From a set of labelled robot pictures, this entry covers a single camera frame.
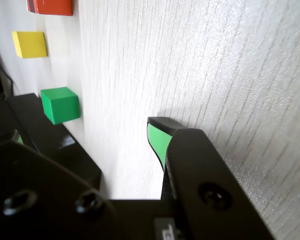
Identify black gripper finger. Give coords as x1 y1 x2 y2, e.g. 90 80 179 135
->
0 129 121 240
146 116 277 240

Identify green wooden cube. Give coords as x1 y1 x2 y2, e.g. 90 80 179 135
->
39 86 80 125

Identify yellow wooden cube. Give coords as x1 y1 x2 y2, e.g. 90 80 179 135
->
11 31 48 59

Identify orange box with white logo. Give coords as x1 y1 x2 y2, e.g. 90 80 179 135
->
26 0 74 17

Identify black open box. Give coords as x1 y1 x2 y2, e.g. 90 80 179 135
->
49 123 103 190

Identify black cardboard box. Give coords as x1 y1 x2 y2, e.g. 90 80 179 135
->
5 92 66 155

